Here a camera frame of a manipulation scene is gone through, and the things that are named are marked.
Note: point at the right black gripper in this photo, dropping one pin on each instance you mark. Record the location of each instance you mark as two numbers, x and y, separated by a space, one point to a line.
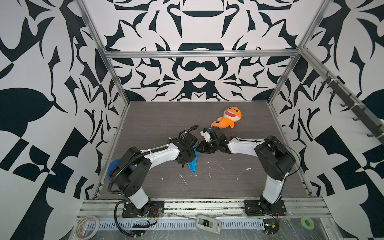
203 148

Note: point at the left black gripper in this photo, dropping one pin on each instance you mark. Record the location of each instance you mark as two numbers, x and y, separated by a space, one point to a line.
192 158

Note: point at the blue square paper sheet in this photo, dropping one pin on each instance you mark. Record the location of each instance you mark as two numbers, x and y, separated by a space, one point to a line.
192 165

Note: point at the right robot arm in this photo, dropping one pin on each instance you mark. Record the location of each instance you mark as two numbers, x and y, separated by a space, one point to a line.
276 160

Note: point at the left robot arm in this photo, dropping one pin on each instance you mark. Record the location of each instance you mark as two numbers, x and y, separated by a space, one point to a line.
129 173

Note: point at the orange shark plush toy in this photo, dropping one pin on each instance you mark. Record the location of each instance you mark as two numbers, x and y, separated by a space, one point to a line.
230 117

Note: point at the blue round cloth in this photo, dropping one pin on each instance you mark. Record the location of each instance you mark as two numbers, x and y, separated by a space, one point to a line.
111 167

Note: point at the small black electronics board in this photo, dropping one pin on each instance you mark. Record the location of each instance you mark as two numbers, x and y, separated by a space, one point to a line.
271 227

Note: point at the green tape roll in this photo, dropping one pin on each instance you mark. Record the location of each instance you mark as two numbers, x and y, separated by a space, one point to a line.
307 223

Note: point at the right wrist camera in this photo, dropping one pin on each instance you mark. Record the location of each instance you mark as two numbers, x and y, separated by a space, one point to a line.
206 135

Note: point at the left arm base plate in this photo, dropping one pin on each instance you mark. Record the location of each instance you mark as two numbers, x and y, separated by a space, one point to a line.
151 210

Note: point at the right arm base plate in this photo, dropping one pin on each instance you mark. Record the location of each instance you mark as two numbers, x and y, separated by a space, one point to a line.
262 207

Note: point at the grey switch box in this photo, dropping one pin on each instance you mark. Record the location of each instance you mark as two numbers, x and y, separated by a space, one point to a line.
208 224

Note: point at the white slotted cable duct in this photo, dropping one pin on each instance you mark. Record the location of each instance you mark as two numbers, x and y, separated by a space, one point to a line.
182 224

